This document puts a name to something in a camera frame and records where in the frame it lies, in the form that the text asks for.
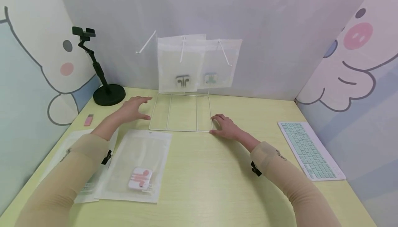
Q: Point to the person's left hand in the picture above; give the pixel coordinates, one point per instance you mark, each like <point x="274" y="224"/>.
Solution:
<point x="130" y="110"/>

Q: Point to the person's right hand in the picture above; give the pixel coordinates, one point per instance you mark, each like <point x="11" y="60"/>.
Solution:
<point x="228" y="129"/>

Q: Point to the person's left thumb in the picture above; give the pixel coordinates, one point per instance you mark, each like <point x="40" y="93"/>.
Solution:
<point x="144" y="116"/>

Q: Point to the person's right index finger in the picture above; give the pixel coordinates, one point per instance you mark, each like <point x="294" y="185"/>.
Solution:
<point x="216" y="118"/>

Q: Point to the person's right thumb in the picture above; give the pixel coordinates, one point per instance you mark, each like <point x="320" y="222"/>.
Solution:
<point x="215" y="132"/>

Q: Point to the person's left fingers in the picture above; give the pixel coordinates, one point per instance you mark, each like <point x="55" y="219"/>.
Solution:
<point x="142" y="99"/>

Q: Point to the person's right fingers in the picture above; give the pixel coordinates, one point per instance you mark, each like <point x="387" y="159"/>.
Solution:
<point x="223" y="116"/>

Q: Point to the person's right forearm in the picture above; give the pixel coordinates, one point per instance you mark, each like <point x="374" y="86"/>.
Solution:
<point x="292" y="178"/>

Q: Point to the person's left forearm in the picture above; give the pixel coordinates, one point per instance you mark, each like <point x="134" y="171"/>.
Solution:
<point x="68" y="171"/>

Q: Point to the black phone stand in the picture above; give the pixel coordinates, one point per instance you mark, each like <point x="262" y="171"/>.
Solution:
<point x="108" y="94"/>

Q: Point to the green earphones in white case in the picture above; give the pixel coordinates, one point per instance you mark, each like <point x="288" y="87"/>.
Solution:
<point x="211" y="78"/>

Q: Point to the frosted bag with black earphones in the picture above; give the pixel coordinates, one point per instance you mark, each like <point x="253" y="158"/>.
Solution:
<point x="169" y="64"/>

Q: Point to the black earphones in white case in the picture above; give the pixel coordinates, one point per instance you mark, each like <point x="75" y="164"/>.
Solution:
<point x="182" y="81"/>

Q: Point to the frosted bag with pink earphones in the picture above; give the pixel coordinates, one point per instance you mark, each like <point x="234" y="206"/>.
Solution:
<point x="124" y="158"/>

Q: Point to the frosted bag with green earphones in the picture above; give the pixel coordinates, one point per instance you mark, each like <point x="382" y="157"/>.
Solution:
<point x="221" y="66"/>

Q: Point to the small pink USB stick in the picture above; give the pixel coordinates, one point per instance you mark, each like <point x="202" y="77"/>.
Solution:
<point x="88" y="120"/>

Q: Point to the pink earphones in white case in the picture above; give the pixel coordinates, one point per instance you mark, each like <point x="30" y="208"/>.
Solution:
<point x="140" y="179"/>

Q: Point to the frosted bag with pale contents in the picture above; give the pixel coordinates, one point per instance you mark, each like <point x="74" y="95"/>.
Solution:
<point x="93" y="183"/>

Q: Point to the white keyboard with mint keys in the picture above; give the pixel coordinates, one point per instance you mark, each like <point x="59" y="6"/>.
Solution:
<point x="311" y="151"/>

